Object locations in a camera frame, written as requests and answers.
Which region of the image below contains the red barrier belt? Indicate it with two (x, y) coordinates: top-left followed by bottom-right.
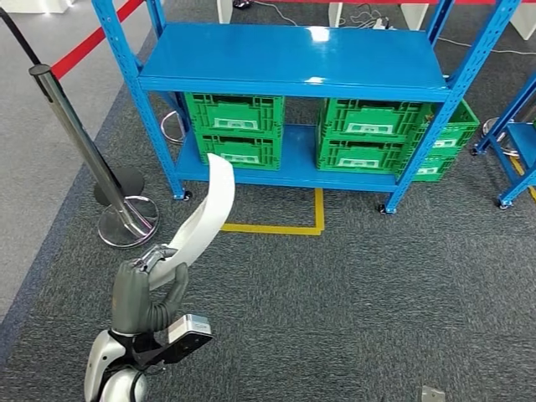
(51, 0), (146, 80)

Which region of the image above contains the chrome stanchion post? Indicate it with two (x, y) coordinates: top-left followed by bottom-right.
(28, 63), (161, 250)

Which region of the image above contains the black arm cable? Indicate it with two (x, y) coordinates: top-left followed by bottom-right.
(128, 368), (146, 402)

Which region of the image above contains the white curved plastic part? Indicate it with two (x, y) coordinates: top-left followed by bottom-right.
(149, 153), (236, 291)

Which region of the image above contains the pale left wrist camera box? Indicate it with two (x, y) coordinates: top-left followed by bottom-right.
(166, 313), (213, 362)

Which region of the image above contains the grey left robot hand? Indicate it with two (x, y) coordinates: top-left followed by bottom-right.
(111, 244), (189, 337)

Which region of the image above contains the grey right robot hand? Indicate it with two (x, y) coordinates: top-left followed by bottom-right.
(420, 384), (446, 402)

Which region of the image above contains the black barrier belt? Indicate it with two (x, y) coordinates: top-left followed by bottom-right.
(0, 6), (43, 68)

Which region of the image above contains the chrome stanchion base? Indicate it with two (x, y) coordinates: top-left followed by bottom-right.
(481, 116), (522, 160)
(159, 110), (188, 147)

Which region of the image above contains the blue metal shelf rack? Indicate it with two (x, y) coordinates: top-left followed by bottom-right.
(91, 0), (522, 216)
(471, 72), (536, 211)

